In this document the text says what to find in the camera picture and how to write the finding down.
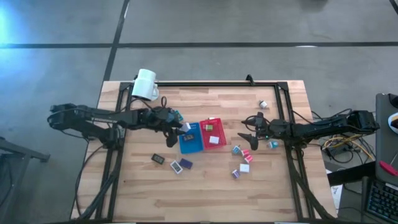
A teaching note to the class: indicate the teal digital display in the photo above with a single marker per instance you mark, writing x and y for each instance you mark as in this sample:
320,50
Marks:
179,116

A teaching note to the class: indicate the black digital display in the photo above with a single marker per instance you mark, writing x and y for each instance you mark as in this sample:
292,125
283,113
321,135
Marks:
158,159

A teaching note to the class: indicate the black round desk object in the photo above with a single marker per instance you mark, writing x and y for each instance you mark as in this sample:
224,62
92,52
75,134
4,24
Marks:
395,100

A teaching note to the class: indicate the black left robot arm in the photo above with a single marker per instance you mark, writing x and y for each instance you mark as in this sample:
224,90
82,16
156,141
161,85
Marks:
93,116

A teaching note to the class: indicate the black backlit keyboard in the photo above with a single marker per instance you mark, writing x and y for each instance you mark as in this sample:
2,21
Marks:
382,202

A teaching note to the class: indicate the black aluminium table frame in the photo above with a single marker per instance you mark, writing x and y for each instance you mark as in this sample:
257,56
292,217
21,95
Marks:
217,84

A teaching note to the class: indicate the cyan white wall charger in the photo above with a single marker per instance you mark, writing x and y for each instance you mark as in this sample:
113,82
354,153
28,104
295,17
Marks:
273,144
237,150

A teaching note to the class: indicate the dark purple digital display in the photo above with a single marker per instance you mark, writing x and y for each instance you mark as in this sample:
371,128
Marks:
188,137

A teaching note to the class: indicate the white mug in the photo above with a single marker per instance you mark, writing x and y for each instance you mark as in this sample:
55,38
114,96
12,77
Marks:
144,84

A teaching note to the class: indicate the navy blue digital display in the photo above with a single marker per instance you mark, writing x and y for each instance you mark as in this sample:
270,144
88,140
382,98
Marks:
186,163

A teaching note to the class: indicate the black desk beam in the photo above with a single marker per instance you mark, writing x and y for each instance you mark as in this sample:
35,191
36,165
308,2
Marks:
351,174

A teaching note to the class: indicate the black power strip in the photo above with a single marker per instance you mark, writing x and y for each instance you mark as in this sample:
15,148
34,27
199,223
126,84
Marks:
339,152

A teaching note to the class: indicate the white paper sheet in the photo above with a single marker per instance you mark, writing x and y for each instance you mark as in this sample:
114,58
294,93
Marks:
335,191

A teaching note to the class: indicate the white purple small cubes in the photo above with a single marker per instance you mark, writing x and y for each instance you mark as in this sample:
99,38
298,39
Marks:
244,168

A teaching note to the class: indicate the black frame clamp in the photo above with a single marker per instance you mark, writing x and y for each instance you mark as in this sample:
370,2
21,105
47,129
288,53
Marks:
249,79

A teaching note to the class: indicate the grey metal side stand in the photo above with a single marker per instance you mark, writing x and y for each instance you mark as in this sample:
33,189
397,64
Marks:
25,151

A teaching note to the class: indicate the green white wall charger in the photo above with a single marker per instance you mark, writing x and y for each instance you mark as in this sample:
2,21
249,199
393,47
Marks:
209,127

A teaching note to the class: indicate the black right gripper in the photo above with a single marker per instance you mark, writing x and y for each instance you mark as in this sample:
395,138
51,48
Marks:
270,130

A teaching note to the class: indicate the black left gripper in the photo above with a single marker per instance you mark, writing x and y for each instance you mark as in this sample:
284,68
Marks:
154,119

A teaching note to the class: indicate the grey white wall charger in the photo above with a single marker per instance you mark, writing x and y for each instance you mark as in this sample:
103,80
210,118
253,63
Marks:
263,104

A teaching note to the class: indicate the purple white wall charger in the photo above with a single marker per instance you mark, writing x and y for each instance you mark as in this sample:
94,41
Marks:
235,174

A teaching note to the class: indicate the grey side desk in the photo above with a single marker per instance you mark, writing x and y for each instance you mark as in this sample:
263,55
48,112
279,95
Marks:
384,140

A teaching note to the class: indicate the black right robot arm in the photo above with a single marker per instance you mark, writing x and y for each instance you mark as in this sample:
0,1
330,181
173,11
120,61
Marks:
326,126

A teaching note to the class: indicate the blue plastic slotted basket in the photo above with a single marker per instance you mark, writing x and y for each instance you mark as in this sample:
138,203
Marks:
189,147

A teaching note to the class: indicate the red plastic slotted basket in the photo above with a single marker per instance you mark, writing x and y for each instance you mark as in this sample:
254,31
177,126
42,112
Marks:
221,132

